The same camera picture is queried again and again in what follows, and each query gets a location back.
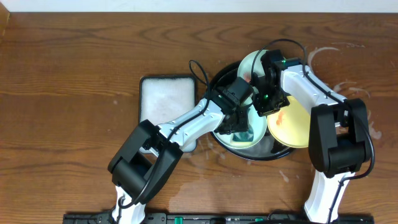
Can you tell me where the green yellow sponge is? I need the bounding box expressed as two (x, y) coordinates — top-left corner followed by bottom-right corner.
(233, 130), (254, 142)

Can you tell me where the mint plate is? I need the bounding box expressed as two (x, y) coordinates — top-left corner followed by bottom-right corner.
(238, 50), (267, 83)
(212, 105), (267, 151)

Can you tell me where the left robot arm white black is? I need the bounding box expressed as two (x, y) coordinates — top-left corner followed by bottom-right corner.
(108, 85), (252, 223)

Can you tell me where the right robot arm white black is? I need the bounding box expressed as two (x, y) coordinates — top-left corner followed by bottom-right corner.
(238, 50), (374, 223)

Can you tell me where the round black tray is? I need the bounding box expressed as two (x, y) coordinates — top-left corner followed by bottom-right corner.
(202, 60), (310, 162)

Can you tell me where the black rectangular soapy water tray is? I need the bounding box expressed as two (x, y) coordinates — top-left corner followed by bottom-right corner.
(137, 73), (198, 154)

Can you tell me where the yellow plate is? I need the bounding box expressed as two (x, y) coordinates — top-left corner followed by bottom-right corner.
(267, 96), (310, 148)

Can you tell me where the mint plate top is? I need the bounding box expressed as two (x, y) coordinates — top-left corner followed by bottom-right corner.
(238, 50), (267, 83)

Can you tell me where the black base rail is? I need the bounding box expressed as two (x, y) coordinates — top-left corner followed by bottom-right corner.
(62, 212), (375, 224)

